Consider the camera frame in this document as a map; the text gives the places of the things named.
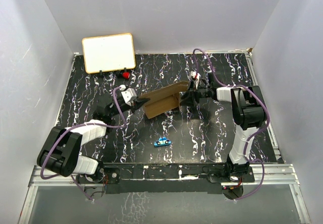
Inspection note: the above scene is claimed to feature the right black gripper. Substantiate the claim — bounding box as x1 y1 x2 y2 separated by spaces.
180 80 213 107

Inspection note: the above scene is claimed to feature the brown cardboard box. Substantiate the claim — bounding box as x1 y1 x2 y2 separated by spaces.
139 81 189 119

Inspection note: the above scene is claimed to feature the red black stamp toy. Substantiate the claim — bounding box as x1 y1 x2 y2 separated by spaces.
118 69 131 80

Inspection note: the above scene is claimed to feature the blue toy car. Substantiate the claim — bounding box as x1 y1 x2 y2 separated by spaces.
154 137 172 147

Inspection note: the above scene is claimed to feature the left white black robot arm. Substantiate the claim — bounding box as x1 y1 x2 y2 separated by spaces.
37 97 149 183

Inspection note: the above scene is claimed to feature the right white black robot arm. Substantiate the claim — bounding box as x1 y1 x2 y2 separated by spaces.
180 71 267 182

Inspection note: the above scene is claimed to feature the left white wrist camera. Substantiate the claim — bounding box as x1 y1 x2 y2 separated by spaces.
120 85 137 106

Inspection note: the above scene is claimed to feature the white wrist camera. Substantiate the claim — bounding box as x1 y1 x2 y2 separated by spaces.
189 71 200 90
120 85 137 106

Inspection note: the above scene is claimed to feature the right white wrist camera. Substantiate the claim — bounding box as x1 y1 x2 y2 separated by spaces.
189 71 200 90

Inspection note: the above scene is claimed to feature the white board orange frame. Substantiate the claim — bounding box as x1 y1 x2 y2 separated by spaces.
82 33 136 74

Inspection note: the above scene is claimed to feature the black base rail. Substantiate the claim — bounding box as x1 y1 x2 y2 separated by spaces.
76 163 255 194

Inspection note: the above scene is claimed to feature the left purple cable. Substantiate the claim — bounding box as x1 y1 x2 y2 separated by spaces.
40 86 129 202

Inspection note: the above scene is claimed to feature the purple cable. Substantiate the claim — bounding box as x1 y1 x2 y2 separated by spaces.
40 86 129 202
193 48 271 201

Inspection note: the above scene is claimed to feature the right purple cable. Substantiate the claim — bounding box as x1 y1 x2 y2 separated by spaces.
193 48 271 201

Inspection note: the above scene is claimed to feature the aluminium frame rail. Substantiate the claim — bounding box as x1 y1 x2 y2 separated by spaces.
19 164 311 223

